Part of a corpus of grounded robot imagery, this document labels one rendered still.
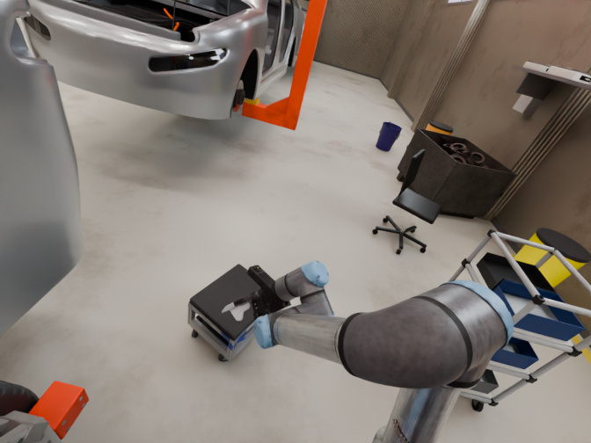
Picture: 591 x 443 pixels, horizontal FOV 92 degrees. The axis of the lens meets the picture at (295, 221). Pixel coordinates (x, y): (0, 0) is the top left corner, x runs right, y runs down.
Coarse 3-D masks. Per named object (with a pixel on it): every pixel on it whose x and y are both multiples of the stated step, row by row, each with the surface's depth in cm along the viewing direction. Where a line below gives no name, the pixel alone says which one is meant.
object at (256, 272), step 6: (252, 270) 90; (258, 270) 91; (252, 276) 90; (258, 276) 89; (264, 276) 90; (258, 282) 89; (264, 282) 88; (270, 282) 89; (264, 288) 88; (270, 288) 86
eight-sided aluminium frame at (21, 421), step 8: (8, 416) 55; (16, 416) 55; (24, 416) 56; (32, 416) 56; (0, 424) 52; (8, 424) 54; (16, 424) 54; (24, 424) 54; (32, 424) 54; (40, 424) 56; (0, 432) 53; (8, 432) 51; (16, 432) 51; (24, 432) 53; (32, 432) 54; (40, 432) 57; (48, 432) 60; (0, 440) 49; (8, 440) 49; (16, 440) 51; (24, 440) 53; (32, 440) 55; (40, 440) 58; (48, 440) 61; (56, 440) 63
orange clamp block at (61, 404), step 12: (60, 384) 68; (48, 396) 66; (60, 396) 66; (72, 396) 67; (84, 396) 70; (36, 408) 64; (48, 408) 64; (60, 408) 65; (72, 408) 66; (48, 420) 62; (60, 420) 63; (72, 420) 67; (60, 432) 64
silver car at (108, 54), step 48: (48, 0) 207; (96, 0) 261; (144, 0) 301; (192, 0) 469; (240, 0) 267; (48, 48) 212; (96, 48) 205; (144, 48) 204; (192, 48) 213; (240, 48) 238; (288, 48) 481; (144, 96) 224; (192, 96) 229; (240, 96) 288
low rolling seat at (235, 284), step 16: (240, 272) 178; (208, 288) 164; (224, 288) 166; (240, 288) 169; (256, 288) 172; (192, 304) 157; (208, 304) 156; (224, 304) 158; (192, 320) 166; (208, 320) 153; (224, 320) 151; (192, 336) 171; (208, 336) 161; (224, 336) 149; (240, 336) 150; (224, 352) 157
